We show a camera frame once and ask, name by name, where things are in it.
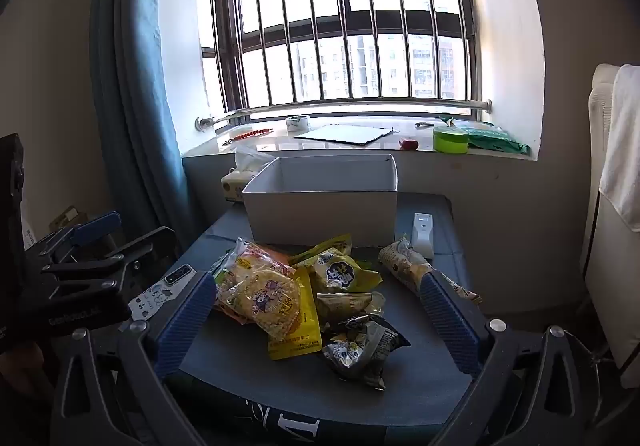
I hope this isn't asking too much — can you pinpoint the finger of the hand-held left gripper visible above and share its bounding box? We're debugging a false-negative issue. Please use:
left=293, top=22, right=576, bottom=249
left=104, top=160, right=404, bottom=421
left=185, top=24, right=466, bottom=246
left=40, top=226, right=177, bottom=296
left=30, top=211, right=123, bottom=261

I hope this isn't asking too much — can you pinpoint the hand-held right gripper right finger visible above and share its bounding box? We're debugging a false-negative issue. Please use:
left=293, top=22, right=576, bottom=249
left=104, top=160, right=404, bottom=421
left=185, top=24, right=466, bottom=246
left=421, top=270, right=596, bottom=446

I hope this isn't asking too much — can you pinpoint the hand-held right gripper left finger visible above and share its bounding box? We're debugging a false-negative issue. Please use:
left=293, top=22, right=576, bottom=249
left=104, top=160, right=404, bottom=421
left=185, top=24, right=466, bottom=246
left=50, top=271, right=218, bottom=446

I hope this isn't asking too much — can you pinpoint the orange snack packet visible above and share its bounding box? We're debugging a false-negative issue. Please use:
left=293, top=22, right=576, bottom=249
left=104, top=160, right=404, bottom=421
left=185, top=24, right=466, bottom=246
left=214, top=299, right=256, bottom=325

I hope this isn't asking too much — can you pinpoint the white printed snack packet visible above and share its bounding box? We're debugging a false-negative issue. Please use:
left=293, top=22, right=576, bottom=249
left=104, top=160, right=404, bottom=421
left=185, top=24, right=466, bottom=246
left=378, top=237, right=482, bottom=305

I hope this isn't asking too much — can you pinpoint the black silver snack packet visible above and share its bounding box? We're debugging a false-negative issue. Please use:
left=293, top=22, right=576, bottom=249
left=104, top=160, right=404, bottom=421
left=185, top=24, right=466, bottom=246
left=321, top=315, right=412, bottom=390

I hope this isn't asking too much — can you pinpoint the olive snack packet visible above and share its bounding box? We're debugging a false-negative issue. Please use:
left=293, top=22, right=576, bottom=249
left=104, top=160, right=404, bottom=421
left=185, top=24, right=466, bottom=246
left=316, top=291, right=387, bottom=333

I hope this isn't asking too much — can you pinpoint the yellow puffed snack packet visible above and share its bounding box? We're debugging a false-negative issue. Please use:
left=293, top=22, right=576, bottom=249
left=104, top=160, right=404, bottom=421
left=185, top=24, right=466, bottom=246
left=291, top=233, right=384, bottom=296

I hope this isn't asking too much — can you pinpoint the white cardboard box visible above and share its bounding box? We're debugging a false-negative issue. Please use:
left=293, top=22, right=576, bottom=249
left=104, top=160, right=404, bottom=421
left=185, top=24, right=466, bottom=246
left=242, top=153, right=399, bottom=248

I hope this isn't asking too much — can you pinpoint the brown cardboard box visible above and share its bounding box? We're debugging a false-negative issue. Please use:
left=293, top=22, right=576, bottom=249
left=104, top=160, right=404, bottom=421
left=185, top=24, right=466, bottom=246
left=49, top=206, right=90, bottom=233

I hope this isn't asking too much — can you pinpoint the white smartphone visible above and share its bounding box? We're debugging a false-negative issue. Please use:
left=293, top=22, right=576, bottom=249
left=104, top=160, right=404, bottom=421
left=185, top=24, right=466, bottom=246
left=129, top=265, right=202, bottom=323

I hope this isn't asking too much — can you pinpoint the white remote control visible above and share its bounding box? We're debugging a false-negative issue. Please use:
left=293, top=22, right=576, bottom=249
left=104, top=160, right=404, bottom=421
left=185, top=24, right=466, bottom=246
left=410, top=212, right=435, bottom=259

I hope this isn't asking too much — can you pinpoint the white tissue pack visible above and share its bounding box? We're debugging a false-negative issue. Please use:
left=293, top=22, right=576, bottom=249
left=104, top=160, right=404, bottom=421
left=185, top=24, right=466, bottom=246
left=220, top=149, right=279, bottom=203

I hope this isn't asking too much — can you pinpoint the blue curtain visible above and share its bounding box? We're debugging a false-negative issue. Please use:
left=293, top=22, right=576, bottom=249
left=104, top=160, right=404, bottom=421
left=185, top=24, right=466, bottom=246
left=89, top=0, right=187, bottom=252

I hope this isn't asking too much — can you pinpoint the orange beaded tool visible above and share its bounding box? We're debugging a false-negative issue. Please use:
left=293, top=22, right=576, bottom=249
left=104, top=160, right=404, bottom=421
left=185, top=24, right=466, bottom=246
left=222, top=127, right=276, bottom=146

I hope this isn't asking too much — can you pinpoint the green tape roll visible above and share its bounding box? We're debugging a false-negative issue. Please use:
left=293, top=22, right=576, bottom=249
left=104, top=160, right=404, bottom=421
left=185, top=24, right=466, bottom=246
left=432, top=125, right=470, bottom=155

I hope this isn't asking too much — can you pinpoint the green plastic bag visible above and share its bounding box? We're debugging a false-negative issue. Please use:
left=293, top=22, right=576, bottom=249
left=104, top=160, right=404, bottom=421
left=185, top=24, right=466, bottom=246
left=440, top=116, right=532, bottom=157

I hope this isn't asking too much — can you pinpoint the white flat board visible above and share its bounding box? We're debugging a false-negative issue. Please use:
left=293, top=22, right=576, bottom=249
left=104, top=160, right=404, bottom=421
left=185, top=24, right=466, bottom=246
left=294, top=124, right=394, bottom=147

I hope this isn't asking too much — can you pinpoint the white towel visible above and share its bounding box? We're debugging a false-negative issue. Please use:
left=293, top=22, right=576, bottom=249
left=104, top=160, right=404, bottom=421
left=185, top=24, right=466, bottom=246
left=599, top=64, right=640, bottom=229

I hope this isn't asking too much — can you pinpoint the metal window guard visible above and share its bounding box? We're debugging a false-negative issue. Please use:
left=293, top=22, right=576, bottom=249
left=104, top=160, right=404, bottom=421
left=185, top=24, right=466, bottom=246
left=178, top=0, right=493, bottom=133

